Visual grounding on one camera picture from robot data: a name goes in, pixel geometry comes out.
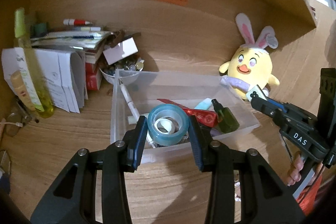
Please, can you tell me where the red packaged box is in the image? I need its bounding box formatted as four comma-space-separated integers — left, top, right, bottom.
157, 98, 218, 128

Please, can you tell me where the white tape roll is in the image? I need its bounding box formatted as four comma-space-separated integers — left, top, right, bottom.
154, 118, 175, 135

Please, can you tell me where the red white marker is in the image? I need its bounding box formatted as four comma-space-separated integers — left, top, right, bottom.
63, 19, 93, 26

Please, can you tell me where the yellow chick plush toy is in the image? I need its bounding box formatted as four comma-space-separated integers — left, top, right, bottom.
219, 13, 280, 100

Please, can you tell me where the white folded paper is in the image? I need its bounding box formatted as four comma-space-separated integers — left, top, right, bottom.
1, 47, 89, 114

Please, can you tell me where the dark green glass bottle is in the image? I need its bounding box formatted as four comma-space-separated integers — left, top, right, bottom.
211, 99, 240, 134

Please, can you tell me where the white pen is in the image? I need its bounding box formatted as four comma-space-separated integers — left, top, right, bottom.
119, 80, 140, 122

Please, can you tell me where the small beige tube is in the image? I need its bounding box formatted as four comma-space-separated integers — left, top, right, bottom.
10, 71, 35, 111

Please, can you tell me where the bowl of small items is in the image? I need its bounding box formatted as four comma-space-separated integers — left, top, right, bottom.
98, 54, 145, 85

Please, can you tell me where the light blue packet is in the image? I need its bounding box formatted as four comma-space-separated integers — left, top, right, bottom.
194, 98, 212, 110

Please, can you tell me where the small white card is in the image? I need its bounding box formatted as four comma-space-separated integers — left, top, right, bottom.
245, 85, 267, 102

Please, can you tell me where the person right hand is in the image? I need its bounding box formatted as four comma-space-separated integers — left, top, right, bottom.
286, 151, 325, 187

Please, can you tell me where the blue tape roll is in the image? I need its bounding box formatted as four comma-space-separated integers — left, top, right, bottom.
147, 104, 189, 146

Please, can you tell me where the clear plastic storage bin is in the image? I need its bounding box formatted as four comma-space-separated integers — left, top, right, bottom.
110, 70, 260, 164

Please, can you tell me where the tall yellow spray bottle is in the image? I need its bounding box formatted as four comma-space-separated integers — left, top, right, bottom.
14, 7, 54, 118

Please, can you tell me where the stack of books papers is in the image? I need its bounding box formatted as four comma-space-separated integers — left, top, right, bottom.
31, 31, 115, 64

